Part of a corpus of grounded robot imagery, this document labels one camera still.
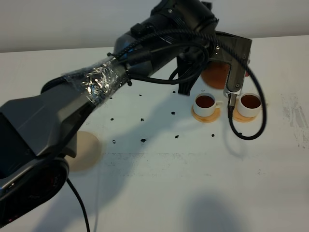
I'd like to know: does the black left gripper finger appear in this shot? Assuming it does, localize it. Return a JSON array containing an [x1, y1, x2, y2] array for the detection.
[[178, 71, 200, 96]]

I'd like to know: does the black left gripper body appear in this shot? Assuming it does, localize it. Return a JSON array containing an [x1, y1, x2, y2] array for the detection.
[[177, 18, 219, 84]]

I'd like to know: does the brown clay teapot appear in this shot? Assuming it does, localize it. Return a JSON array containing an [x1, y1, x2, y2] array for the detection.
[[201, 61, 249, 91]]

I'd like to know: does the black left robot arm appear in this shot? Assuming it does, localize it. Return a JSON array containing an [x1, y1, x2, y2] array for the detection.
[[0, 0, 218, 226]]

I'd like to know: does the left white teacup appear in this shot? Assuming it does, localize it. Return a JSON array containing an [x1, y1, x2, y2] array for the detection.
[[193, 93, 224, 117]]

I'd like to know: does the white teacup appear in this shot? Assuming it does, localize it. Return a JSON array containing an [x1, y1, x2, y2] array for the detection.
[[193, 93, 224, 117], [237, 93, 262, 117]]

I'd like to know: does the left wooden coaster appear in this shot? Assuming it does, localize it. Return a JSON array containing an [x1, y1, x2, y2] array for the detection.
[[191, 107, 221, 123]]

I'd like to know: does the right wooden coaster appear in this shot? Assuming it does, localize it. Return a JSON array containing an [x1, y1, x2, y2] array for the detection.
[[233, 109, 256, 123]]

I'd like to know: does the right white teacup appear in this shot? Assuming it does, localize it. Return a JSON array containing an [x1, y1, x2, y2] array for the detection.
[[237, 93, 262, 117]]

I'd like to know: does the large round wooden coaster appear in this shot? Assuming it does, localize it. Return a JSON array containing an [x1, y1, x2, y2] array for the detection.
[[66, 131, 102, 173]]

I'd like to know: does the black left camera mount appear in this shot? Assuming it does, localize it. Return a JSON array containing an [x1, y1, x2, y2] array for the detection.
[[210, 30, 253, 94]]

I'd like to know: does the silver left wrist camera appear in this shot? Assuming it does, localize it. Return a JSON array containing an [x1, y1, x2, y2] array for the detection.
[[223, 65, 243, 100]]

